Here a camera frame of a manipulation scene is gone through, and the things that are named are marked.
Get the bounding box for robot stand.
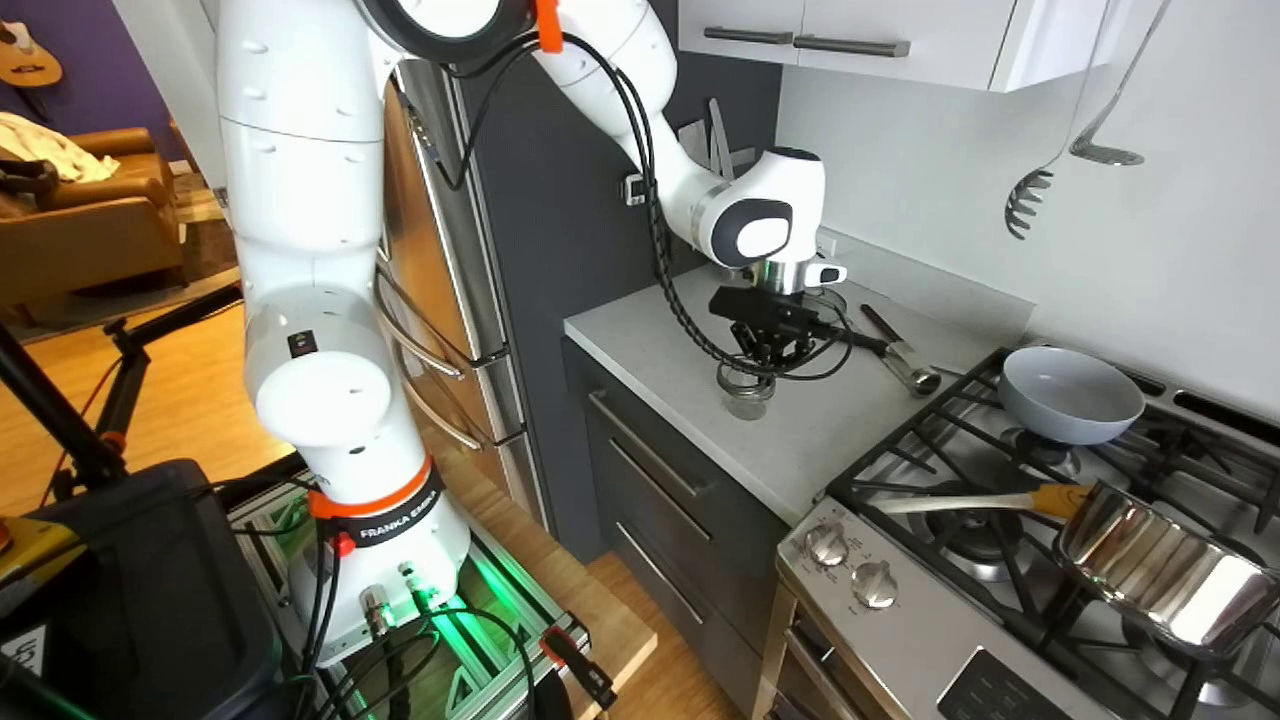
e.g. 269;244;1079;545
222;445;661;720

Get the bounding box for black stand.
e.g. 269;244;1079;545
0;283;247;501

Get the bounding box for silver scoop with dark handle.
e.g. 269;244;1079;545
859;303;944;398

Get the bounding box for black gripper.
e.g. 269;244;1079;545
710;285;829;374

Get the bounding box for stainless steel gas stove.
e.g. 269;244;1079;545
752;338;1280;720

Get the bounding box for dark cabinet door handle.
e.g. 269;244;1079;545
702;26;795;47
792;34;912;59

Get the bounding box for stainless steel refrigerator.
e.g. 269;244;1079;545
374;55;563;533

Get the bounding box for brown leather armchair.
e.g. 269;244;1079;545
0;125;188;313

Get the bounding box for stainless steel pot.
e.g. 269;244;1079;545
1051;479;1280;662

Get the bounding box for dark grey drawer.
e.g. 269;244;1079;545
590;505;771;716
562;338;791;561
585;420;786;621

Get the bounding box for acoustic guitar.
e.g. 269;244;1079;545
0;18;64;90

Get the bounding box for black stove burner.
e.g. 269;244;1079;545
915;505;1046;584
1000;427;1086;471

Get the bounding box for clamp with orange handle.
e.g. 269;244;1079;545
539;624;618;712

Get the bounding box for black cable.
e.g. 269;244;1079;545
296;560;541;720

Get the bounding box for white wall cabinet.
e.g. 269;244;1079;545
677;0;1143;94

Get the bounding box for hanging steel ladle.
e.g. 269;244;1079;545
1068;0;1173;168

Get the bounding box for oven door handle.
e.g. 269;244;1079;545
783;625;906;720

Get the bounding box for black case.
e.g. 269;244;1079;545
0;458;291;720

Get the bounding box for oven door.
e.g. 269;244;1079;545
752;585;926;720

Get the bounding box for beige cloth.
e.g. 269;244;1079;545
0;111;122;185

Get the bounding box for hanging steel pasta server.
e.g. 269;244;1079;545
1004;0;1126;242

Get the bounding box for silver drawer handle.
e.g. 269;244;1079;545
588;391;709;500
608;438;713;543
613;521;708;628

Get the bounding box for grey-blue bowl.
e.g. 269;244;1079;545
997;345;1148;448

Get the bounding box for wooden spatula with yellow handle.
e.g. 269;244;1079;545
871;484;1097;522

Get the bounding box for grey knife holder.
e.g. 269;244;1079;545
678;97;758;182

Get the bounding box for silver stove knob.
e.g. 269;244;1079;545
804;521;851;569
851;560;900;612

